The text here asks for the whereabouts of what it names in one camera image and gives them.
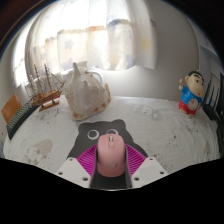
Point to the large white conch shell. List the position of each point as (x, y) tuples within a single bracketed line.
[(86, 95)]

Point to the black router with antennas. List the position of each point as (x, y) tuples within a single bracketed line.
[(213, 110)]

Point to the cartoon boy figurine clock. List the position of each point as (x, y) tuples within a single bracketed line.
[(191, 95)]

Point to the white printed tablecloth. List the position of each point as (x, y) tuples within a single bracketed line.
[(166, 133)]

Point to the orange wooden chair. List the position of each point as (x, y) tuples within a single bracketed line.
[(10, 107)]

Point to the white star-print curtain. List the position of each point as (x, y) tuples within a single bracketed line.
[(90, 40)]

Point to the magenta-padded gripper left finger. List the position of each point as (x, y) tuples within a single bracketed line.
[(71, 168)]

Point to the pink computer mouse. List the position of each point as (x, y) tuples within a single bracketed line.
[(111, 155)]

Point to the black computer keyboard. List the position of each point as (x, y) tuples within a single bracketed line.
[(19, 118)]

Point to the wooden model sailing ship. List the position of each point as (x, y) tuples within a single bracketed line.
[(45, 96)]

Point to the dark grey cat-shaped mouse pad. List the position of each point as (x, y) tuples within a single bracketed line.
[(85, 140)]

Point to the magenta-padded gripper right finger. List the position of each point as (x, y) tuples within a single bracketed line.
[(150, 168)]

